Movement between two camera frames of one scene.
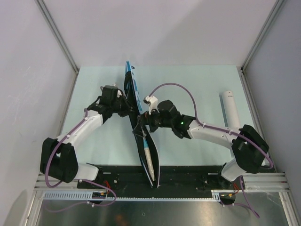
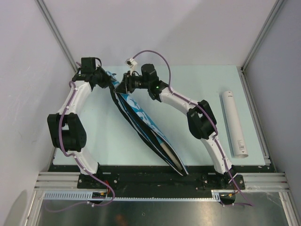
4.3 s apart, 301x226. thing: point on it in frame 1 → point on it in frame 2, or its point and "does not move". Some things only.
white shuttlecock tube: x=231 y=109 does not move
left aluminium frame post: x=53 y=27 does not move
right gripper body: x=154 y=120 → x=132 y=82
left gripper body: x=123 y=108 → x=104 y=80
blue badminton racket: x=148 y=155 → x=170 y=153
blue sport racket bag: x=138 y=135 → x=148 y=129
